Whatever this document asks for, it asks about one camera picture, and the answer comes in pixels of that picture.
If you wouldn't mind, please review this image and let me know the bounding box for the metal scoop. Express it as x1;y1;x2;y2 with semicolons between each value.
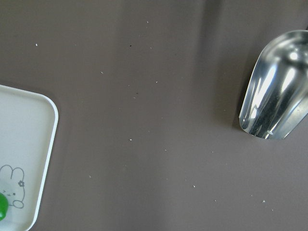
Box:
239;30;308;140

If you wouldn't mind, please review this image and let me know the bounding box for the green lime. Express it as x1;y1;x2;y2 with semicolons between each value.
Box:
0;193;9;221

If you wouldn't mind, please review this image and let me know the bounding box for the cream rabbit tray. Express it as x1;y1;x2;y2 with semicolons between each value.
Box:
0;85;59;231

